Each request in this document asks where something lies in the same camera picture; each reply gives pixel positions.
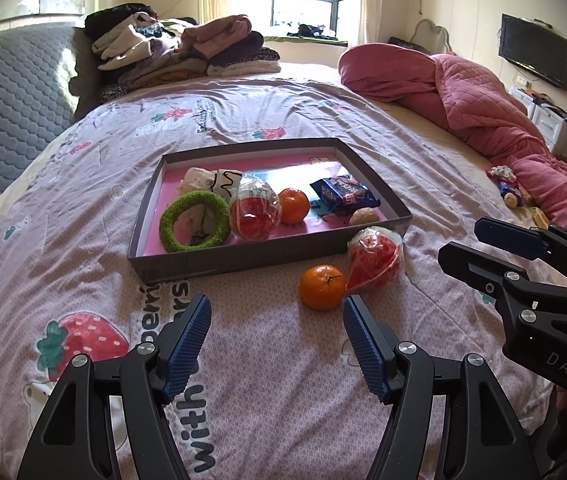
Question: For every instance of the small red snack bag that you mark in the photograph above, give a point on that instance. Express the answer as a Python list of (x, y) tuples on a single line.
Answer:
[(373, 260)]

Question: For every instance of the plain orange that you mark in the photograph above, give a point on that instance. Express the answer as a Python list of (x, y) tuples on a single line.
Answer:
[(293, 206)]

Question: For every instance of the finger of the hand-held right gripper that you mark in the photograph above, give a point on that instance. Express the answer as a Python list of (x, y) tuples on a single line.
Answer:
[(478, 265), (508, 237)]

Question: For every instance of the walnut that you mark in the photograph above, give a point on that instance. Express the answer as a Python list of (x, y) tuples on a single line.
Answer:
[(363, 216)]

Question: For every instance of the orange with dark stem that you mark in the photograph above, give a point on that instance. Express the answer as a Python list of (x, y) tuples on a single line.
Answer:
[(321, 287)]

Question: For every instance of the pile of folded clothes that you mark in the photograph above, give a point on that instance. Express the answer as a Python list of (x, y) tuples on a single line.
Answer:
[(188, 52)]

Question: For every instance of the white drawer cabinet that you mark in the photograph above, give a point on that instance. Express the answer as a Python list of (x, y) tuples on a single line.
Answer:
[(548, 122)]

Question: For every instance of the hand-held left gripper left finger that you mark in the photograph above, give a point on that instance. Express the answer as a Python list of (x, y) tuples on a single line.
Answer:
[(188, 345)]

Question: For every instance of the grey shallow cardboard box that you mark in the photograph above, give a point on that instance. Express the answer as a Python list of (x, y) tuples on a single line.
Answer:
[(243, 260)]

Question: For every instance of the grey quilted headboard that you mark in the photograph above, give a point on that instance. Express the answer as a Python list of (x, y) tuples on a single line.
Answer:
[(8, 100)]

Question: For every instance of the white mesh scrunchie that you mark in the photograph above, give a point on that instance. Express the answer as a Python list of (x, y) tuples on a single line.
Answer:
[(198, 178)]

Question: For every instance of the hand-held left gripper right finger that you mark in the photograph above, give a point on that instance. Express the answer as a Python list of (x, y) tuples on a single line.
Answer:
[(363, 350)]

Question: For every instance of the pink quilt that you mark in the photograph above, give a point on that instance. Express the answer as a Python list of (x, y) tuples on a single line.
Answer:
[(463, 95)]

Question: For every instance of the large red snack bag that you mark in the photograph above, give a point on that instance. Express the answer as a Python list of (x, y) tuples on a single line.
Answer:
[(256, 212)]

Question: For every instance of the blue snack packet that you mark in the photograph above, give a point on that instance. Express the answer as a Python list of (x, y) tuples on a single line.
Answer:
[(343, 192)]

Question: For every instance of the black television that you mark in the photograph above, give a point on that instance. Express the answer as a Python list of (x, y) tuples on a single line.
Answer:
[(533, 50)]

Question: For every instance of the dark clothes on windowsill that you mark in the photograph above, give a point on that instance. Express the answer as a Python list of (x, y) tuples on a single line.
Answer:
[(311, 31)]

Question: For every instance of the small toy figure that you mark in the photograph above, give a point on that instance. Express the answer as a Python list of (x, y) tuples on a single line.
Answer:
[(506, 185)]

